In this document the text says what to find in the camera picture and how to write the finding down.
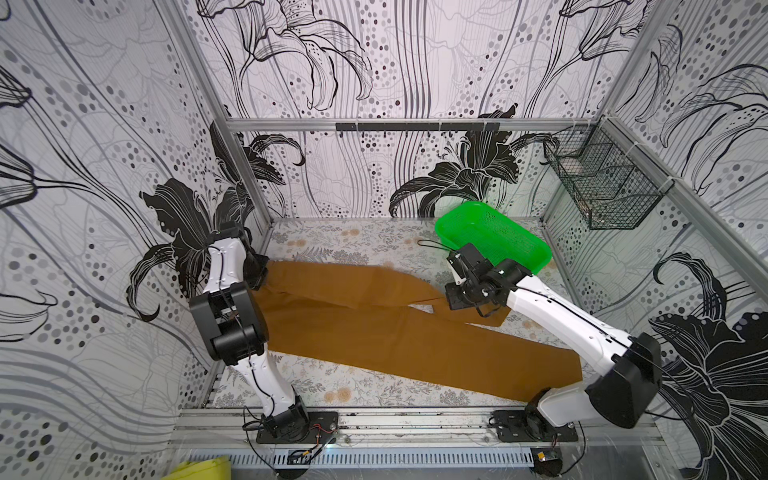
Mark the black wire basket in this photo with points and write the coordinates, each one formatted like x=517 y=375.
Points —
x=601 y=170

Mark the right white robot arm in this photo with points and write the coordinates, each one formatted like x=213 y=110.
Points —
x=627 y=369

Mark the slotted cable duct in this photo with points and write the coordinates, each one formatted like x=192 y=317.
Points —
x=368 y=458

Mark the green plastic basket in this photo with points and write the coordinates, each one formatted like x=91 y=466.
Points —
x=494 y=235

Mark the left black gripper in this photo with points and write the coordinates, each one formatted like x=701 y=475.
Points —
x=259 y=276

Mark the yellow object at bottom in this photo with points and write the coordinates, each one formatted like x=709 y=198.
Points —
x=219 y=468

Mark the aluminium front rail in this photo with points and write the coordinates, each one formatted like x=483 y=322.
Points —
x=398 y=427

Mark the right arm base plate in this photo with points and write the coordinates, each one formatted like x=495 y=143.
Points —
x=519 y=426

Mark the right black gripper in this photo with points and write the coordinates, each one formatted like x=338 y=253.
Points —
x=459 y=279

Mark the brown long pants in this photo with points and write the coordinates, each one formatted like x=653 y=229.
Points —
x=380 y=319

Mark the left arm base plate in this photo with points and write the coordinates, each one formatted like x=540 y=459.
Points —
x=317 y=428

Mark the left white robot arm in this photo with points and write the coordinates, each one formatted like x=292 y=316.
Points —
x=235 y=331

